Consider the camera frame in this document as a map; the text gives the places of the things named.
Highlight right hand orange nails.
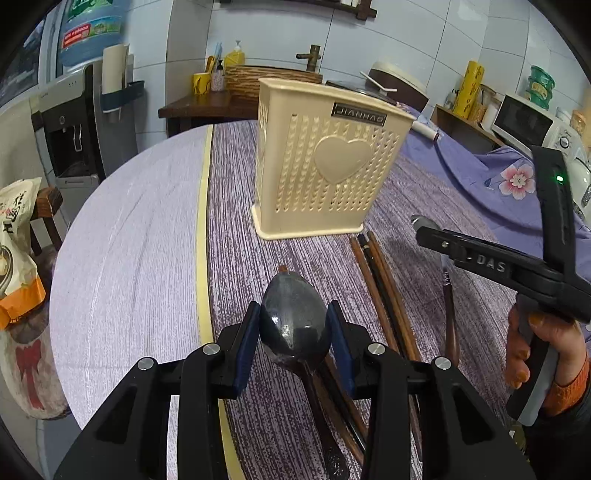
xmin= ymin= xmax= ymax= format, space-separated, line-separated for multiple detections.
xmin=505 ymin=305 xmax=587 ymax=389

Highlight woven basin sink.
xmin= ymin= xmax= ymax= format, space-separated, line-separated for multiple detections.
xmin=223 ymin=64 xmax=325 ymax=99

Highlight yellow roll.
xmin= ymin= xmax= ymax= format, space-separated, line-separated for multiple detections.
xmin=453 ymin=60 xmax=485 ymax=120

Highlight dark brown wooden chopstick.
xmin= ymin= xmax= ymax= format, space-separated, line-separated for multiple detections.
xmin=356 ymin=233 xmax=413 ymax=360

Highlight snack bag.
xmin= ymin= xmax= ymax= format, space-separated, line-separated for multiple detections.
xmin=1 ymin=177 xmax=46 ymax=330

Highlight cream plastic utensil holder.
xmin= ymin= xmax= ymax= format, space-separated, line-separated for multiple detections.
xmin=252 ymin=78 xmax=416 ymax=240

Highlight wooden wall shelf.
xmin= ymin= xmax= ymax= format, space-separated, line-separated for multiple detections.
xmin=213 ymin=0 xmax=378 ymax=22

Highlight purple floral cloth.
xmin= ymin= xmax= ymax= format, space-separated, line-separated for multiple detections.
xmin=399 ymin=103 xmax=591 ymax=259

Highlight brass faucet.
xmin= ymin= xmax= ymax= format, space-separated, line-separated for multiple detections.
xmin=295 ymin=44 xmax=321 ymax=72

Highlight blue water bottle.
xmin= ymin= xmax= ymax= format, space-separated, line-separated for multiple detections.
xmin=58 ymin=0 xmax=130 ymax=68

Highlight purple striped table mat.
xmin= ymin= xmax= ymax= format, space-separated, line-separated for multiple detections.
xmin=207 ymin=121 xmax=514 ymax=479

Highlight water dispenser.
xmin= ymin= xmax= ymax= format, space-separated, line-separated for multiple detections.
xmin=31 ymin=60 xmax=144 ymax=224

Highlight yellow mug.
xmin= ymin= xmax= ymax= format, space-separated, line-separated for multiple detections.
xmin=192 ymin=72 xmax=211 ymax=96

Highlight steel spoon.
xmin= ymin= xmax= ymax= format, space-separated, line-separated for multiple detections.
xmin=259 ymin=271 xmax=349 ymax=479

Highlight white cooking pot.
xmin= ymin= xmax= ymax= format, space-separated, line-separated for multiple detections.
xmin=325 ymin=80 xmax=398 ymax=106

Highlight wooden side shelf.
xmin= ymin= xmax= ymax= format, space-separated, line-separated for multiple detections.
xmin=431 ymin=105 xmax=504 ymax=154

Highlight reddish brown wooden chopstick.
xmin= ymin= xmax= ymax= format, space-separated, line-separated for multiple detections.
xmin=368 ymin=231 xmax=422 ymax=361

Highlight brown rice cooker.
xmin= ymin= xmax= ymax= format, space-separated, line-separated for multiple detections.
xmin=369 ymin=61 xmax=429 ymax=112

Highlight white microwave oven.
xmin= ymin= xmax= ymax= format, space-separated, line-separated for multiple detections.
xmin=491 ymin=94 xmax=587 ymax=163

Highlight wooden stool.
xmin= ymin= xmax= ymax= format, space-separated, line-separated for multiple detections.
xmin=31 ymin=187 xmax=63 ymax=252

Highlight green stacked cups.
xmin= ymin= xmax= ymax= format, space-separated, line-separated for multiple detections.
xmin=525 ymin=65 xmax=555 ymax=110

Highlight yellow soap bottle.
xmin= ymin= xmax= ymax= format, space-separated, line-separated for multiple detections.
xmin=223 ymin=40 xmax=245 ymax=69

